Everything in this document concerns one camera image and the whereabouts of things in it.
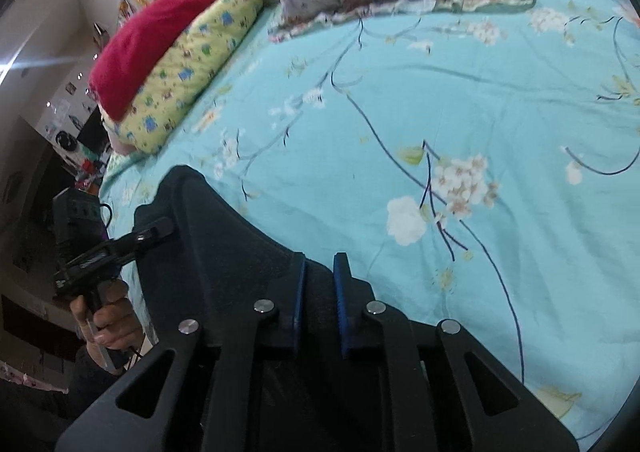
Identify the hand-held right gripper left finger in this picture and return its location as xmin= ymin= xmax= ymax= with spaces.
xmin=54 ymin=253 xmax=307 ymax=452

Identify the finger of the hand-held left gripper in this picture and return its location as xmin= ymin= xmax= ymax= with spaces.
xmin=132 ymin=218 xmax=176 ymax=250

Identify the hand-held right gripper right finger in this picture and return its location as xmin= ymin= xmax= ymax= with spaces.
xmin=334 ymin=252 xmax=581 ymax=452

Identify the black blanket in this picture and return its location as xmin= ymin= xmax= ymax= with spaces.
xmin=132 ymin=165 xmax=386 ymax=452

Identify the person's left hand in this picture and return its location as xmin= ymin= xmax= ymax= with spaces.
xmin=72 ymin=279 xmax=143 ymax=350

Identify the pink cloth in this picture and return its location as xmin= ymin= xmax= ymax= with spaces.
xmin=106 ymin=119 xmax=138 ymax=156

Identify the dark cluttered cabinet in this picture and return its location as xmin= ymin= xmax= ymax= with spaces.
xmin=27 ymin=107 xmax=112 ymax=193

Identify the yellow cartoon print pillow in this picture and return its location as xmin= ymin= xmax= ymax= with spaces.
xmin=112 ymin=0 xmax=264 ymax=155

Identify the red fleece blanket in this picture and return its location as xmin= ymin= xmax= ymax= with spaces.
xmin=89 ymin=0 xmax=223 ymax=123

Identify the teal floral bed sheet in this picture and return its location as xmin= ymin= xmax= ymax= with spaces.
xmin=97 ymin=0 xmax=640 ymax=448

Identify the black cable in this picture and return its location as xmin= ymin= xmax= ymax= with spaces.
xmin=98 ymin=202 xmax=114 ymax=240

